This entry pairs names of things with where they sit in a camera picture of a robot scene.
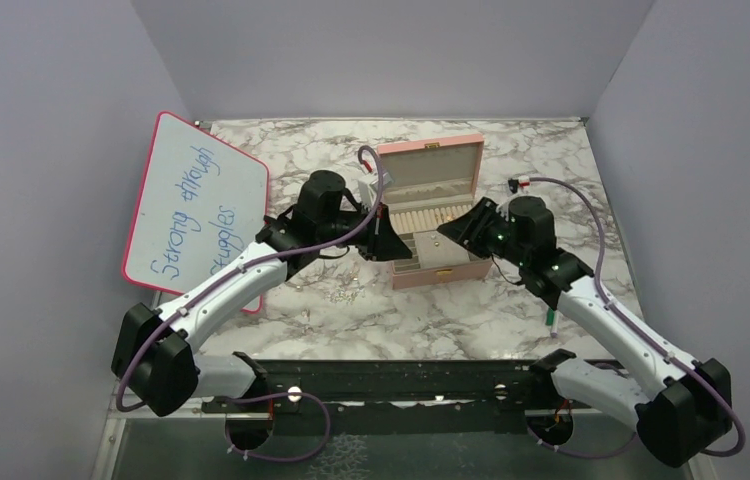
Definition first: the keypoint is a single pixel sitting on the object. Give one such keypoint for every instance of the green marker pen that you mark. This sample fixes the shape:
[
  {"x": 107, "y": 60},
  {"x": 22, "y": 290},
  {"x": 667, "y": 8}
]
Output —
[{"x": 551, "y": 318}]

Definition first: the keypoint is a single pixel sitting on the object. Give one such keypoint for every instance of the pink jewelry box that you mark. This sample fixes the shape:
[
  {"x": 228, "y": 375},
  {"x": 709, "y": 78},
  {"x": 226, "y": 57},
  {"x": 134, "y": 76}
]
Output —
[{"x": 433, "y": 181}]

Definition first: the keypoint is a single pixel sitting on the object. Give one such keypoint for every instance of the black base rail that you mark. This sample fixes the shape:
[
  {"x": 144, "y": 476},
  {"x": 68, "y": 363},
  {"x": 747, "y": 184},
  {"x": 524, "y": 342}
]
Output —
[{"x": 368, "y": 397}]

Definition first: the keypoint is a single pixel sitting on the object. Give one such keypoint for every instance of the pink-framed whiteboard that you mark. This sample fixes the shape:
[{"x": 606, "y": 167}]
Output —
[{"x": 201, "y": 202}]

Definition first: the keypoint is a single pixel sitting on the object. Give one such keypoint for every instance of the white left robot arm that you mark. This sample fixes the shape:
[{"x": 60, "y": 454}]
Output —
[{"x": 154, "y": 358}]

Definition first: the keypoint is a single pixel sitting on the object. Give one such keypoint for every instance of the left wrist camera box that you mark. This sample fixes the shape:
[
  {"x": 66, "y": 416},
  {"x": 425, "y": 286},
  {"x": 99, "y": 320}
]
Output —
[{"x": 368, "y": 194}]

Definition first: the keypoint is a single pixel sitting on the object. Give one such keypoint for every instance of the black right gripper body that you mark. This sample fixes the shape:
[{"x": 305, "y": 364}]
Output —
[{"x": 518, "y": 252}]

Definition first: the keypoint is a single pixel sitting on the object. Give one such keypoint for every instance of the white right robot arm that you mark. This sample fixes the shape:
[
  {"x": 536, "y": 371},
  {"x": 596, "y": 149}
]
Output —
[{"x": 677, "y": 405}]

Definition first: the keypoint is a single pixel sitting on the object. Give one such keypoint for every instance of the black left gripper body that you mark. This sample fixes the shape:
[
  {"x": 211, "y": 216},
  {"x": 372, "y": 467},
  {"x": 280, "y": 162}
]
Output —
[{"x": 344, "y": 226}]

